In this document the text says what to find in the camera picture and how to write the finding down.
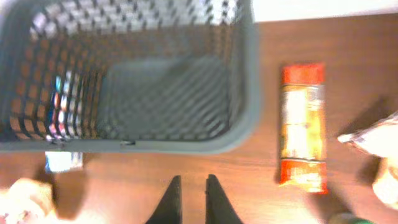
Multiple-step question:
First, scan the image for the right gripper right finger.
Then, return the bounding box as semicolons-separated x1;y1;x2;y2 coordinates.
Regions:
205;174;243;224

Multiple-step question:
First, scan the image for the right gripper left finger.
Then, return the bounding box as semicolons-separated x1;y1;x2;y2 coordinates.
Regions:
146;175;182;224

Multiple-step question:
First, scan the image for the orange pasta packet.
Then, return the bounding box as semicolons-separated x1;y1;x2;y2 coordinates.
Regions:
279;63;328;194

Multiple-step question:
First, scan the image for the grey plastic shopping basket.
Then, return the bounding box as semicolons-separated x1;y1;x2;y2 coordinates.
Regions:
1;0;261;154

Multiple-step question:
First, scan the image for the beige snack bag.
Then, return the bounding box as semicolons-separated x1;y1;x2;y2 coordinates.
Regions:
337;112;397;210

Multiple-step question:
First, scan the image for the multicolour tissue pack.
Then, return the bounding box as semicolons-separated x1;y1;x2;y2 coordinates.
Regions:
45;71;85;173

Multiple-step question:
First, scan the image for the crumpled beige cookie bag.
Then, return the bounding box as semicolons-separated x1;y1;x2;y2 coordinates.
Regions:
1;178;55;224

